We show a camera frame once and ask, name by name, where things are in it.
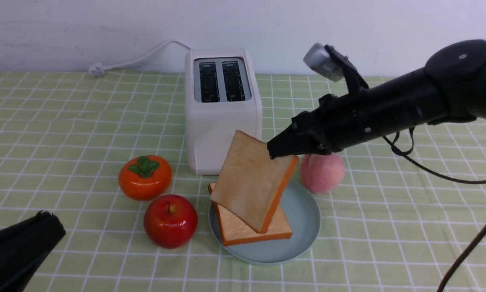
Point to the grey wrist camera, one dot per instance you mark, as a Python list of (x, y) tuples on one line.
[(318, 60)]

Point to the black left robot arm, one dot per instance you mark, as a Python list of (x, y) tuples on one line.
[(24, 247)]

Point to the toasted bread slice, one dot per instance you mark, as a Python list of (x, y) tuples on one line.
[(250, 184), (234, 231)]

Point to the green checkered tablecloth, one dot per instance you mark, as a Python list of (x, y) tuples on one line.
[(388, 227)]

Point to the white two-slot toaster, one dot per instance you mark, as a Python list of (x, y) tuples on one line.
[(221, 97)]

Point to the light blue round plate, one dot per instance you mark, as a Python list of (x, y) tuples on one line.
[(303, 214)]

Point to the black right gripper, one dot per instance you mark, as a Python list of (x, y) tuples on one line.
[(337, 123)]

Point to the red apple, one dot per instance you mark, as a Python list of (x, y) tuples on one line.
[(170, 221)]

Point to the pink peach with leaf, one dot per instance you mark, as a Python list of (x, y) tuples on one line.
[(321, 173)]

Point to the orange persimmon with green leaves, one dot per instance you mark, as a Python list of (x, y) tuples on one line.
[(145, 178)]

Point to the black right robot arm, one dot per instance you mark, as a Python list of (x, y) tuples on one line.
[(451, 87)]

